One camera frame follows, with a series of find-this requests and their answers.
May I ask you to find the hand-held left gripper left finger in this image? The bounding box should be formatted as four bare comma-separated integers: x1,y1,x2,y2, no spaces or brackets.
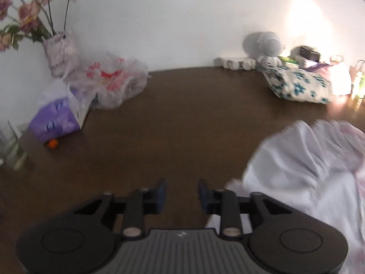
73,178,168,240

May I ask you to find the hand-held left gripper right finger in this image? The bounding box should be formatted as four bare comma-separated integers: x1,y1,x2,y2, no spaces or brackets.
198,178,294,241

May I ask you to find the white round speaker figure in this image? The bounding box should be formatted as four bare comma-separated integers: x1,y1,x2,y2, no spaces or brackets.
242,31,286,68

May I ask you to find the black box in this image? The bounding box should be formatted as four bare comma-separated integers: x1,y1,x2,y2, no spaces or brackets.
291,46,321,62

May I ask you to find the clear glass jar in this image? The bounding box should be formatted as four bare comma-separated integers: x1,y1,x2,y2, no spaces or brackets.
0,119,29,171

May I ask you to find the purple tissue pack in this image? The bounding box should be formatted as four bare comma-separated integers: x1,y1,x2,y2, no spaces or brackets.
29,79,93,143

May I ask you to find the red printed clear plastic bag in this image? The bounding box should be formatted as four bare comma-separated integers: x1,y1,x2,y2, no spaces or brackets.
64,50,149,110

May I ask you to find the white power strip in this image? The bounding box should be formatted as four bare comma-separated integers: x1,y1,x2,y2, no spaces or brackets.
214,57,257,71

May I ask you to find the pink artificial flower bouquet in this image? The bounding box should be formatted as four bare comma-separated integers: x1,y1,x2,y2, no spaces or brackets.
0,0,84,52

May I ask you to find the pink floral white garment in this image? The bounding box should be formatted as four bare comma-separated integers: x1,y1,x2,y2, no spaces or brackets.
205,119,365,274

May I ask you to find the pale wrapped flower vase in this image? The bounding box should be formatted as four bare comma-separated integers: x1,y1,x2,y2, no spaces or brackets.
43,30,79,76

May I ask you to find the pale green bottle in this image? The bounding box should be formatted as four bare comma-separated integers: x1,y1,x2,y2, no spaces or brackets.
349,60,365,99

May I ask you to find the teal floral cloth bag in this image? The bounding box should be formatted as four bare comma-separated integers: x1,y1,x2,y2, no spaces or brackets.
262,63,333,104

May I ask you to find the pink white bag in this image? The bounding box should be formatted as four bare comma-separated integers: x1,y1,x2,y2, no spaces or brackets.
311,61,352,96

